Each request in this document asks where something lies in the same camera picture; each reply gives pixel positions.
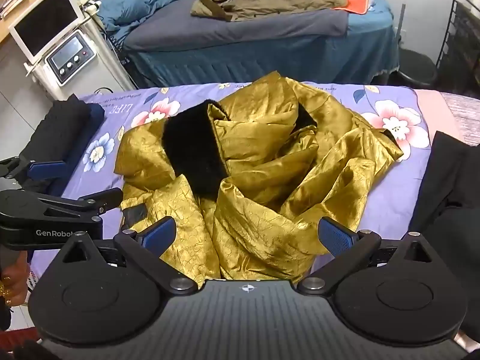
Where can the black folded clothes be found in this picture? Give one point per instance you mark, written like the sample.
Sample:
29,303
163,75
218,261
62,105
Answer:
56,131

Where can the mottled pink grey blanket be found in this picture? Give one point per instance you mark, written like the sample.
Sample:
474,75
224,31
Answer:
467,116

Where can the purple floral bedsheet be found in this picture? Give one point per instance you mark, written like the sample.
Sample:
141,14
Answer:
390,202

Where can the navy folded cloth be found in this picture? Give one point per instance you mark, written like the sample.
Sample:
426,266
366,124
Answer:
95,118

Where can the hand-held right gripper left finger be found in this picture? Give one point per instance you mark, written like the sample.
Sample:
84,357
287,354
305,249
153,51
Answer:
159,234

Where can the gold jacket with black collar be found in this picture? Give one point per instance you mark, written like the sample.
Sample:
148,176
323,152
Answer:
262,195

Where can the white framed monitor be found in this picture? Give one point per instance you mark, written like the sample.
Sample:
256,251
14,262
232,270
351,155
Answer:
45,20

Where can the black garment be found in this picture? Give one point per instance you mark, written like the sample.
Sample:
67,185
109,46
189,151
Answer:
450,195

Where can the person's left hand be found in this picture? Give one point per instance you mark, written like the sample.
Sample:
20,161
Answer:
13,273

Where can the black round stool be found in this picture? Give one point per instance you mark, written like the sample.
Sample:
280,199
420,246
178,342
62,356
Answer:
418,67

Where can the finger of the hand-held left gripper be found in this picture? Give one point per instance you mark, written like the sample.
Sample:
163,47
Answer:
47,168
103,199

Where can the black metal rack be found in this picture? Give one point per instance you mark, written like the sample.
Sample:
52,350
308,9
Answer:
463,45

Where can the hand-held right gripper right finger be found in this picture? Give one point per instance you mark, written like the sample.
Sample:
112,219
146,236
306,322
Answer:
335,238

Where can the blue duvet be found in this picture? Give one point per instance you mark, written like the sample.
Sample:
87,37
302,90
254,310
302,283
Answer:
127,7

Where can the white machine with control panel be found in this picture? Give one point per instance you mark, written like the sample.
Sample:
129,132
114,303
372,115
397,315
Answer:
71,58

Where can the massage bed with teal cover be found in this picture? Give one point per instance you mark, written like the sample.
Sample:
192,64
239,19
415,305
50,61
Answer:
225,67

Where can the pink cloth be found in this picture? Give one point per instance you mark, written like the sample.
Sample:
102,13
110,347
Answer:
431,112

